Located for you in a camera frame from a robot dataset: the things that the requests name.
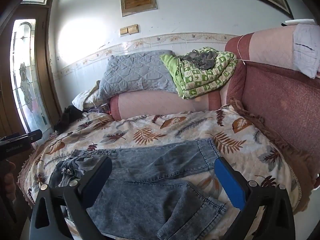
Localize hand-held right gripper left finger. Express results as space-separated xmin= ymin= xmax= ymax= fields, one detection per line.
xmin=29 ymin=156 xmax=113 ymax=240

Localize wall panel cover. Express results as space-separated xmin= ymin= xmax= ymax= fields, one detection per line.
xmin=120 ymin=0 xmax=158 ymax=18

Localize black cloth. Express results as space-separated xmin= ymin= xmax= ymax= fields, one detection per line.
xmin=54 ymin=105 xmax=84 ymax=134

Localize white cable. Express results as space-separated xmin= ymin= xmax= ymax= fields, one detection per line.
xmin=236 ymin=35 xmax=247 ymax=64

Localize wooden stained glass door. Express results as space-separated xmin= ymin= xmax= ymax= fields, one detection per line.
xmin=0 ymin=0 xmax=63 ymax=157

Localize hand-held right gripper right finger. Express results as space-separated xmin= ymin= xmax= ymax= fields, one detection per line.
xmin=214 ymin=156 xmax=293 ymax=240

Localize pale blue cloth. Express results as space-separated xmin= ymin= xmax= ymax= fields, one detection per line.
xmin=292 ymin=23 xmax=320 ymax=79

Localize person's left hand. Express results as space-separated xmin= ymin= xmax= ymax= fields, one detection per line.
xmin=4 ymin=160 xmax=17 ymax=201

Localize grey quilted blanket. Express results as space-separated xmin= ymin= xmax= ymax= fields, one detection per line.
xmin=96 ymin=50 xmax=179 ymax=101

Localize white cloth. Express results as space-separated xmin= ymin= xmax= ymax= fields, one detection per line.
xmin=72 ymin=80 xmax=111 ymax=111

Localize pink sofa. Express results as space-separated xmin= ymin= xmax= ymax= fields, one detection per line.
xmin=109 ymin=25 xmax=320 ymax=216

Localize green patterned blanket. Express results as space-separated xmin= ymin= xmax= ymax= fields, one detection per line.
xmin=160 ymin=46 xmax=239 ymax=99

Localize small colourful packet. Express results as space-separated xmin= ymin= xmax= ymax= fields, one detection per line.
xmin=99 ymin=103 xmax=112 ymax=115

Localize grey garment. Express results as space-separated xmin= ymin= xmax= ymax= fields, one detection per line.
xmin=179 ymin=50 xmax=218 ymax=71

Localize brown fringed cloth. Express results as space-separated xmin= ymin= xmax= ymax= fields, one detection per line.
xmin=226 ymin=97 xmax=316 ymax=215

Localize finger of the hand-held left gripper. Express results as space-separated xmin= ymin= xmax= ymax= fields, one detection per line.
xmin=25 ymin=129 xmax=43 ymax=144

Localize leaf print blanket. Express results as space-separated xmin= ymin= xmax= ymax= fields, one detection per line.
xmin=17 ymin=104 xmax=302 ymax=239

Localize blue denim pants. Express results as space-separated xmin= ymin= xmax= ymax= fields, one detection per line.
xmin=50 ymin=138 xmax=228 ymax=240

